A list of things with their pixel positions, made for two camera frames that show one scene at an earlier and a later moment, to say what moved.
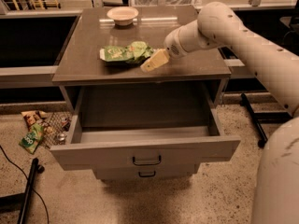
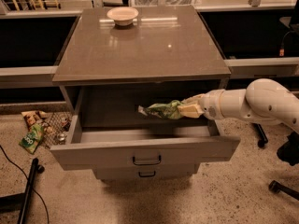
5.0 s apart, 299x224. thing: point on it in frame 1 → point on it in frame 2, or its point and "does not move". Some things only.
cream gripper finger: x=160 y=58 → x=192 y=110
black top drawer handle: x=147 y=164 does not move
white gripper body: x=172 y=47 → x=209 y=105
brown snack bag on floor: x=32 y=117 does not move
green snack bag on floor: x=32 y=139 does not move
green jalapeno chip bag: x=129 y=55 → x=164 y=110
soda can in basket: x=62 y=139 does not move
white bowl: x=122 y=15 does not move
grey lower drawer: x=146 y=172 does not move
